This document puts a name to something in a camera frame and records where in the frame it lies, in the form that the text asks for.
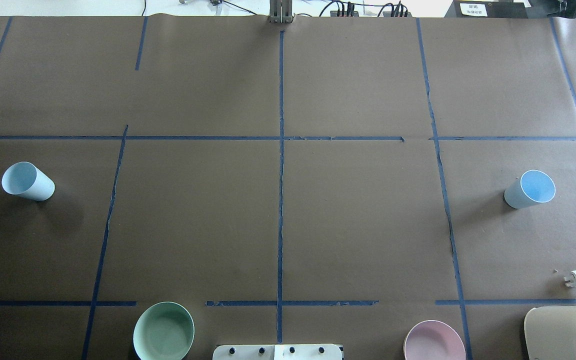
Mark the light blue cup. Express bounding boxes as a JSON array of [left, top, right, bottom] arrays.
[[503, 170, 557, 210], [1, 161, 56, 202]]

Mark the black power strip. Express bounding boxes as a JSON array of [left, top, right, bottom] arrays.
[[318, 0, 413, 18]]

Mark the green bowl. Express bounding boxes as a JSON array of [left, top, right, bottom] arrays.
[[132, 301, 195, 360]]

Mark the pink bowl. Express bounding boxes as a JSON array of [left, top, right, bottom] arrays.
[[402, 320, 467, 360]]

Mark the black box with label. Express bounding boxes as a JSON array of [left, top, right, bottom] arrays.
[[444, 0, 528, 19]]

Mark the cream toaster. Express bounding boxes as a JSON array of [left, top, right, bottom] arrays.
[[523, 305, 576, 360]]

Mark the aluminium frame post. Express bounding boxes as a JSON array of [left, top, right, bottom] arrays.
[[268, 0, 294, 24]]

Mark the white mount base plate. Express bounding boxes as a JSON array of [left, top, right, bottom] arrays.
[[212, 343, 345, 360]]

